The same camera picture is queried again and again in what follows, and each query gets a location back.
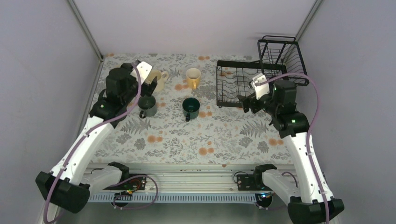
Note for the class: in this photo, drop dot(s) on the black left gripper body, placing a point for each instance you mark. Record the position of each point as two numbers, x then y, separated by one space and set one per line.
147 89

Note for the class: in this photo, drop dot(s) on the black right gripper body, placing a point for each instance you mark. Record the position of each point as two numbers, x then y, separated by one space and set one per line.
250 99

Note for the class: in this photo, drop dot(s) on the dark grey mug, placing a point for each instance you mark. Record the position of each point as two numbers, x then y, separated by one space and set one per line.
148 107

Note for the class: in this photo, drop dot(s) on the short cream mug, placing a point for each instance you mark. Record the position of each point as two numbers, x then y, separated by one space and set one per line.
160 77

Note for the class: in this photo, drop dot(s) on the teal green mug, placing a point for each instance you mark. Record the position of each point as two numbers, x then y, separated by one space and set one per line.
191 107

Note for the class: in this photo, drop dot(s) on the yellow mug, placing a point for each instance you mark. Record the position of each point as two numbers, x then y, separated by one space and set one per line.
193 76

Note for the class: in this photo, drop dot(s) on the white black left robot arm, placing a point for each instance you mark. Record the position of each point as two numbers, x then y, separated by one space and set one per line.
66 185

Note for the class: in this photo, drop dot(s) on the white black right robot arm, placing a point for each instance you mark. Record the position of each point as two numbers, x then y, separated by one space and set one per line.
311 201

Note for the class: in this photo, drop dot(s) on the floral patterned table mat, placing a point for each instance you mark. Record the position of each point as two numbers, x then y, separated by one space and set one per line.
217 136

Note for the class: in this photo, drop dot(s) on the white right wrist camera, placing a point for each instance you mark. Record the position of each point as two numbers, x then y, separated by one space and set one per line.
260 85

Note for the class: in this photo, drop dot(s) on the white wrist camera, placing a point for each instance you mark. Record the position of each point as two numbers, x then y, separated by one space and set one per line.
260 85
144 70

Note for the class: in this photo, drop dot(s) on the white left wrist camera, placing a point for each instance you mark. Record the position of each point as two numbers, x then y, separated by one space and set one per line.
144 70

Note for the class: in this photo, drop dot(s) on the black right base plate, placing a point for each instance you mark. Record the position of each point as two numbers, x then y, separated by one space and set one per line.
245 182

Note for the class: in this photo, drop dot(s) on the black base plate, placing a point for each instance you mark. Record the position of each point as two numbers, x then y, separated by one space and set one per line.
131 186
245 182

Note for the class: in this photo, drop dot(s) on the aluminium rail frame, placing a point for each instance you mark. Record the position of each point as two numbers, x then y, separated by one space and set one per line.
196 182

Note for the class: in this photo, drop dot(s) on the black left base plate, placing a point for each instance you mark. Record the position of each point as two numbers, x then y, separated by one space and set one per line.
131 186

